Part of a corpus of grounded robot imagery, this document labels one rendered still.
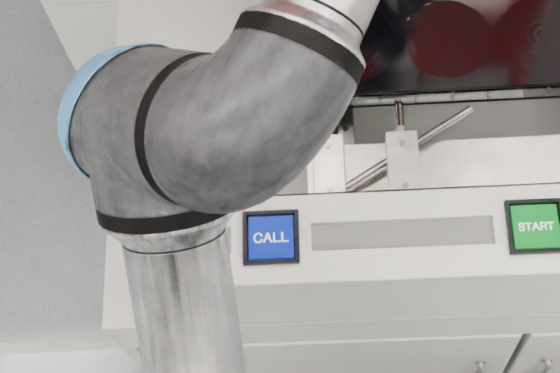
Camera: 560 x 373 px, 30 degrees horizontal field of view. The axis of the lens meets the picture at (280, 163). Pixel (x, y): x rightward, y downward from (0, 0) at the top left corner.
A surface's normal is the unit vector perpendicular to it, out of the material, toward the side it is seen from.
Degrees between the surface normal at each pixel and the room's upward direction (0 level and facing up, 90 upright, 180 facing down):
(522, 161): 0
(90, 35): 90
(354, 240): 0
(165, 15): 0
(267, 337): 90
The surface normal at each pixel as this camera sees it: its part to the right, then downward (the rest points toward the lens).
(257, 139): 0.06, 0.44
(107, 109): -0.75, -0.16
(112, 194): -0.55, 0.30
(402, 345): 0.02, 0.91
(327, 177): -0.07, -0.40
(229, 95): -0.30, -0.11
